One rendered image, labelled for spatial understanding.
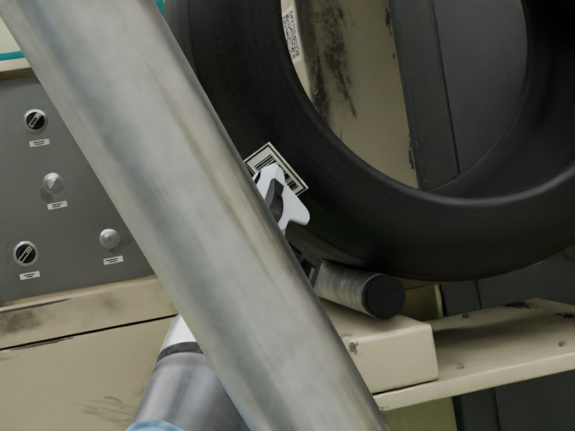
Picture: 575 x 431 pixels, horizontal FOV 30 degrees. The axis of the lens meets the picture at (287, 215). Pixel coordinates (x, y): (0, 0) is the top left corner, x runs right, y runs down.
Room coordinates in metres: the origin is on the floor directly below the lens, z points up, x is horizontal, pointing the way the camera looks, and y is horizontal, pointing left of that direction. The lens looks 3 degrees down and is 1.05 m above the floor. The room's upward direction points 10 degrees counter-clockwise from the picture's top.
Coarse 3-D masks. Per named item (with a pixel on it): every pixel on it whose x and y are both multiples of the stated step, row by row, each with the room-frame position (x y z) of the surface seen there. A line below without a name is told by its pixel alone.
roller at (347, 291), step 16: (320, 272) 1.25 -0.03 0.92; (336, 272) 1.19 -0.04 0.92; (352, 272) 1.15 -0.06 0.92; (368, 272) 1.11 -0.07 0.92; (320, 288) 1.24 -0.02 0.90; (336, 288) 1.17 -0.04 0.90; (352, 288) 1.11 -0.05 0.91; (368, 288) 1.07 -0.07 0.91; (384, 288) 1.07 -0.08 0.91; (400, 288) 1.07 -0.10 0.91; (352, 304) 1.12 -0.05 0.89; (368, 304) 1.07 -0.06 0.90; (384, 304) 1.07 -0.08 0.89; (400, 304) 1.07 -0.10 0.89
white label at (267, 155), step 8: (256, 152) 1.06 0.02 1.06; (264, 152) 1.06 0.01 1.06; (272, 152) 1.05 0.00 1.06; (248, 160) 1.07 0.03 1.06; (256, 160) 1.07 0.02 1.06; (264, 160) 1.06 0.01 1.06; (272, 160) 1.06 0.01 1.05; (280, 160) 1.05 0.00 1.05; (256, 168) 1.07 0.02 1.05; (288, 168) 1.05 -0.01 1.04; (288, 176) 1.06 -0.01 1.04; (296, 176) 1.06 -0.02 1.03; (288, 184) 1.06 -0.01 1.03; (296, 184) 1.06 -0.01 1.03; (304, 184) 1.06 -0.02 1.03; (296, 192) 1.06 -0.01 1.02
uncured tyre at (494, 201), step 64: (192, 0) 1.07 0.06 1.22; (256, 0) 1.05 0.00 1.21; (192, 64) 1.09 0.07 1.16; (256, 64) 1.05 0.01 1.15; (256, 128) 1.06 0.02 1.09; (320, 128) 1.05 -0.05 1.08; (512, 128) 1.40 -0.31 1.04; (320, 192) 1.06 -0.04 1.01; (384, 192) 1.06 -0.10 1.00; (448, 192) 1.37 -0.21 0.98; (512, 192) 1.11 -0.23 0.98; (320, 256) 1.24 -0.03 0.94; (384, 256) 1.09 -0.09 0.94; (448, 256) 1.09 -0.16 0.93; (512, 256) 1.12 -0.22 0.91
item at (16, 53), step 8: (160, 0) 1.69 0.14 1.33; (160, 8) 1.69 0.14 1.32; (0, 16) 1.65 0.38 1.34; (0, 24) 1.64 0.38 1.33; (0, 32) 1.64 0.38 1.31; (8, 32) 1.65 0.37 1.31; (0, 40) 1.64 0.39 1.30; (8, 40) 1.65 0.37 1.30; (0, 48) 1.64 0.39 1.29; (8, 48) 1.65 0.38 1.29; (16, 48) 1.65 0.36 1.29; (0, 56) 1.64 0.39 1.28; (8, 56) 1.64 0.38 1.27; (16, 56) 1.64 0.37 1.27; (24, 56) 1.64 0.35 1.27
